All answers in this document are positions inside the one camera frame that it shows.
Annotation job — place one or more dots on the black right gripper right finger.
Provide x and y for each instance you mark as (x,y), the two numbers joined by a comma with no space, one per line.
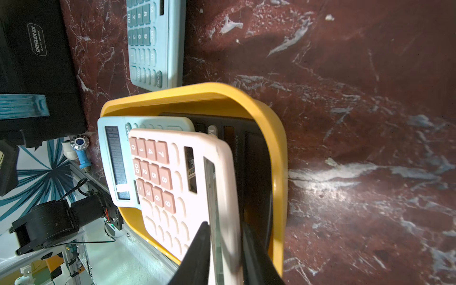
(258,269)

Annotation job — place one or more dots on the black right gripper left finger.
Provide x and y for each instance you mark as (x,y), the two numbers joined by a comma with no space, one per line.
(194,268)

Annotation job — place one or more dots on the pink calculator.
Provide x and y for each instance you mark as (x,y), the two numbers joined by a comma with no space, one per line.
(184,179)

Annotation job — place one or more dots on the black keyed calculator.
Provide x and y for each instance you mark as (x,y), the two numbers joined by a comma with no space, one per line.
(252,167)

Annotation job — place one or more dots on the small teal calculator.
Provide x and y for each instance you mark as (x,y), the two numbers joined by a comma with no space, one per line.
(121,155)

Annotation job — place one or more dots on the white pipe elbow fitting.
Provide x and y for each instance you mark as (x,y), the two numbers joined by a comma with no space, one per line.
(68,151)

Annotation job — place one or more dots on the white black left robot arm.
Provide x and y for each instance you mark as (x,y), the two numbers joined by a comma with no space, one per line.
(50,220)

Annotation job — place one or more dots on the black plastic toolbox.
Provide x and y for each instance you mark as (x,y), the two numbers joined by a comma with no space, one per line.
(36,60)

